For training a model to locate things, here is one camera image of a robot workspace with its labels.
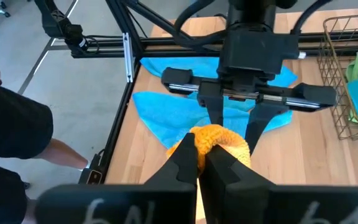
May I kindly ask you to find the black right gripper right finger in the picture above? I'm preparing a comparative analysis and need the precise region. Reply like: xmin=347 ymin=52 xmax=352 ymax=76
xmin=199 ymin=144 xmax=358 ymax=224

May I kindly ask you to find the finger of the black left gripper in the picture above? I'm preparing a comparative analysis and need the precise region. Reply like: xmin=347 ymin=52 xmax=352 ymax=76
xmin=244 ymin=103 xmax=289 ymax=156
xmin=196 ymin=83 xmax=226 ymax=128

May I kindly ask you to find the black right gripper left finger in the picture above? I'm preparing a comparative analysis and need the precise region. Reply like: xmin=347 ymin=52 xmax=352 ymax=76
xmin=35 ymin=132 xmax=199 ymax=224

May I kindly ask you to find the orange microfiber towel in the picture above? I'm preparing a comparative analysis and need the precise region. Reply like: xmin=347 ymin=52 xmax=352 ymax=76
xmin=165 ymin=123 xmax=252 ymax=179

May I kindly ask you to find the black small connector box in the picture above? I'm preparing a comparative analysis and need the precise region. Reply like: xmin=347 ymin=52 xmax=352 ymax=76
xmin=78 ymin=149 xmax=106 ymax=185

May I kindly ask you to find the black crossbar with silver brackets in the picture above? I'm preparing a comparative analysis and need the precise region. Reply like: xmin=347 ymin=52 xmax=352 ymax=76
xmin=104 ymin=0 xmax=144 ymax=84

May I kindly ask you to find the person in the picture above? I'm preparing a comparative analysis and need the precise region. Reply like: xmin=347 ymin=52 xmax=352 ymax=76
xmin=0 ymin=35 xmax=90 ymax=224

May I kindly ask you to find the brass wire basket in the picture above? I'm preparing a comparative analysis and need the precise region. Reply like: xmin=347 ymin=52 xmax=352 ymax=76
xmin=316 ymin=12 xmax=358 ymax=142

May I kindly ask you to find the black bracket-mounted camera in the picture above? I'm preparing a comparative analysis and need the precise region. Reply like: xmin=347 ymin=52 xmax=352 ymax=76
xmin=34 ymin=0 xmax=90 ymax=53

